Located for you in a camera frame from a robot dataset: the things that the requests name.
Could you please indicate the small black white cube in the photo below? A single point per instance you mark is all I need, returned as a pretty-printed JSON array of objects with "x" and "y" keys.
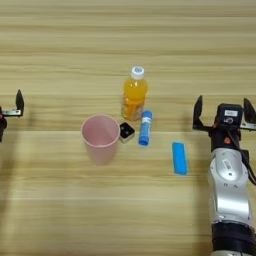
[{"x": 126, "y": 132}]

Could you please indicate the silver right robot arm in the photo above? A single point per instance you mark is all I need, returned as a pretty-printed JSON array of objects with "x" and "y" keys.
[{"x": 230, "y": 193}]

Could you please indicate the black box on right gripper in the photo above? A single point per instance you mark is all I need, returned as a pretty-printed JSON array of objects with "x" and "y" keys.
[{"x": 229, "y": 115}]

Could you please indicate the orange juice bottle white cap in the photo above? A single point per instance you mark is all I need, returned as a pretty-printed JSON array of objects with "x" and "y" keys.
[{"x": 134, "y": 96}]

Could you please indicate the blue glue stick tube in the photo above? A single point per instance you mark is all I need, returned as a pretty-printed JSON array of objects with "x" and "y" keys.
[{"x": 145, "y": 130}]

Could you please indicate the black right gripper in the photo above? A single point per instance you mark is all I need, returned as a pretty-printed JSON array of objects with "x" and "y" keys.
[{"x": 218, "y": 138}]

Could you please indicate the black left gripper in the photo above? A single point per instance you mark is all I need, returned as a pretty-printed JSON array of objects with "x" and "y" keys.
[{"x": 2, "y": 128}]

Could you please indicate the pink plastic cup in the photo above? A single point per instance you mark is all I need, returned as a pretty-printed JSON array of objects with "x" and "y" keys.
[{"x": 100, "y": 140}]

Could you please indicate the blue rectangular block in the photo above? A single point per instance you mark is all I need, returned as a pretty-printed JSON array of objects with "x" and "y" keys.
[{"x": 179, "y": 158}]

